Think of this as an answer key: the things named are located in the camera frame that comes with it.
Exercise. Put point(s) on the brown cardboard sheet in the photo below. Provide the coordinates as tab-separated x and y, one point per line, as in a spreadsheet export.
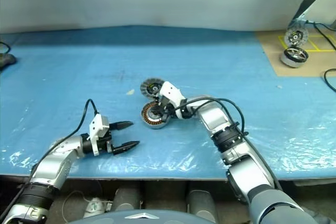
273	51

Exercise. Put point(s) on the motor stator with copper windings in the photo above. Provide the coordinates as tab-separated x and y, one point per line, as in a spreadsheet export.
147	123

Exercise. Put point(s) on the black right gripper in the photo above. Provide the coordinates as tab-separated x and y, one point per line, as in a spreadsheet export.
168	110

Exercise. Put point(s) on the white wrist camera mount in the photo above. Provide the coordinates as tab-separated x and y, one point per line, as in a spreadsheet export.
98	127
172	93

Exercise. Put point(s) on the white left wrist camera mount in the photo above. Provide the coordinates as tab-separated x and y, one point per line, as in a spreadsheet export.
98	127

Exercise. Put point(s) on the small pale scrap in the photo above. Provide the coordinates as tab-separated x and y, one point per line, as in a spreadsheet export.
130	92

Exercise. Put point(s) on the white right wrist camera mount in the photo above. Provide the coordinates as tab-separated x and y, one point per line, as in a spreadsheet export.
172	93

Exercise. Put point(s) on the black handheld controller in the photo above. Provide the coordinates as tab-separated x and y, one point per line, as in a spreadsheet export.
6	60

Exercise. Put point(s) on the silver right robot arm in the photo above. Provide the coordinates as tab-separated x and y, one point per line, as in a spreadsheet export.
236	153

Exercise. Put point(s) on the white shoe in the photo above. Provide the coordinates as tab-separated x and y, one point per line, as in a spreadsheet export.
95	207

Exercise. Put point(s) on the dark rounded leg shape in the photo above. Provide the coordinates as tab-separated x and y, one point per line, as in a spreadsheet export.
127	199
200	203

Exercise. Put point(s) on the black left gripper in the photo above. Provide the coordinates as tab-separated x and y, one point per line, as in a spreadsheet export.
106	145

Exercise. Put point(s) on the grey robot torso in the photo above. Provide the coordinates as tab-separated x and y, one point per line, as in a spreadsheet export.
118	218

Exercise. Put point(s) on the blue foam table mat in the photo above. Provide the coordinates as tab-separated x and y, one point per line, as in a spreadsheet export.
65	77

